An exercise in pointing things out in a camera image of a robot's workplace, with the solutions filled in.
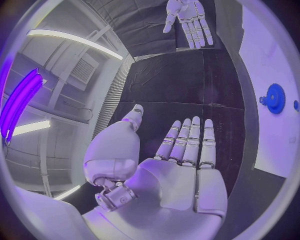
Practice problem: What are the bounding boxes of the glowing light bar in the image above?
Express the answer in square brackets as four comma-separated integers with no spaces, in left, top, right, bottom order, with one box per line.
[0,66,45,144]

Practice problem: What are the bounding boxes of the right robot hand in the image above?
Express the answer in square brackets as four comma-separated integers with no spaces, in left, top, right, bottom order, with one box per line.
[162,0,215,50]

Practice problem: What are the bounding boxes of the blue gear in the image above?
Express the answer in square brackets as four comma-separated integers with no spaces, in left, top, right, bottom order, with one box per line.
[266,83,287,115]

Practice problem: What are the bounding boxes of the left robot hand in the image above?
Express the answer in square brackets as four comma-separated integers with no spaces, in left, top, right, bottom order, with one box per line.
[81,103,229,240]

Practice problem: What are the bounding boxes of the white task board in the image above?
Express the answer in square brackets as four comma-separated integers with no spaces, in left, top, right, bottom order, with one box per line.
[238,5,300,179]

